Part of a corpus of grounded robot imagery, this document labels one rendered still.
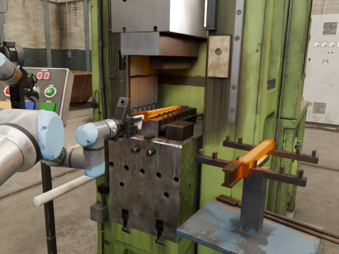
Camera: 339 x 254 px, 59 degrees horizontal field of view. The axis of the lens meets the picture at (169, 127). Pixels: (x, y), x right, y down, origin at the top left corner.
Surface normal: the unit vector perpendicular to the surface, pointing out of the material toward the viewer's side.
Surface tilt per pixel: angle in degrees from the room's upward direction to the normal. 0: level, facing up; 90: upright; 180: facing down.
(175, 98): 90
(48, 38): 90
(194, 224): 0
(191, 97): 90
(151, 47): 90
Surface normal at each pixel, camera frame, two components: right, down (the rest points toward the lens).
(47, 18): 0.85, 0.14
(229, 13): -0.48, 0.18
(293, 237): 0.02, -0.97
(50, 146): 1.00, 0.00
